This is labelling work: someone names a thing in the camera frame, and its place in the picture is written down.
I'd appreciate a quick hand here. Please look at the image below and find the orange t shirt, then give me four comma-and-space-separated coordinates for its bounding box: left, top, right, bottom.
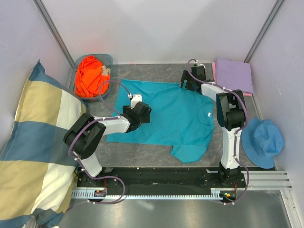
75, 56, 111, 97

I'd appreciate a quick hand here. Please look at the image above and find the aluminium frame post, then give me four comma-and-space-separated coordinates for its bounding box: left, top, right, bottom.
33, 0, 75, 68
244, 0, 286, 63

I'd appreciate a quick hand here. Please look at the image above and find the right aluminium frame post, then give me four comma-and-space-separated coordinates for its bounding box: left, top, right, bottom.
244, 0, 286, 63

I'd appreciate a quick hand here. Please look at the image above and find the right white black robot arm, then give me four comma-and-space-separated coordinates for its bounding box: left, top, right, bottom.
180, 64, 247, 188

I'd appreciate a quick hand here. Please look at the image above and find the folded pink t shirt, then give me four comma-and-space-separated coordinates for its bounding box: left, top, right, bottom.
211, 62, 252, 96

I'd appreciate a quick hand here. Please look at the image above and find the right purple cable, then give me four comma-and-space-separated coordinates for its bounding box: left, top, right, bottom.
187, 58, 250, 207

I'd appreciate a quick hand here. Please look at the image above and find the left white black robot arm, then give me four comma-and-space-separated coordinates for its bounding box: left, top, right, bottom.
63, 101, 152, 187

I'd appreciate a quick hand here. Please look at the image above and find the blue bucket hat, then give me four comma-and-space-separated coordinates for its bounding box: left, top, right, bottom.
241, 118, 285, 169

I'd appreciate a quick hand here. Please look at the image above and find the blue beige striped pillow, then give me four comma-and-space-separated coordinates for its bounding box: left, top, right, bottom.
0, 62, 86, 228

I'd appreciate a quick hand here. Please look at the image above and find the beige crumpled cloth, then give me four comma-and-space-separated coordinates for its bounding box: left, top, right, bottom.
101, 65, 111, 76

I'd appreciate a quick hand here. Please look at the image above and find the grey slotted cable duct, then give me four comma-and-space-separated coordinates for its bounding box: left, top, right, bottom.
72, 189, 237, 200

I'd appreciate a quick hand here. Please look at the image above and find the folded purple t shirt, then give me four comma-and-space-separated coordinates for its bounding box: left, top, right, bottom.
215, 58, 254, 94

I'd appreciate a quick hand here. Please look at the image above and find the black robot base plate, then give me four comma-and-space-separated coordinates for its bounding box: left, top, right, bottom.
77, 167, 244, 195

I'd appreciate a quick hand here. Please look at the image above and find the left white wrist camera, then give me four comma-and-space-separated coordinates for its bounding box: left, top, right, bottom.
130, 94, 142, 109

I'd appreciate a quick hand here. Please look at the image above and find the left aluminium frame post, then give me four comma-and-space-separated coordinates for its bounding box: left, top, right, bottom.
33, 0, 75, 68

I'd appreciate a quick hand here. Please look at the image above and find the blue plastic laundry basket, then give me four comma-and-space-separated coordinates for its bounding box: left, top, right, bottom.
69, 53, 113, 102

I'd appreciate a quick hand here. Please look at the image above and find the teal t shirt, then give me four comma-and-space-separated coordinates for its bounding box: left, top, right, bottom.
106, 79, 214, 163

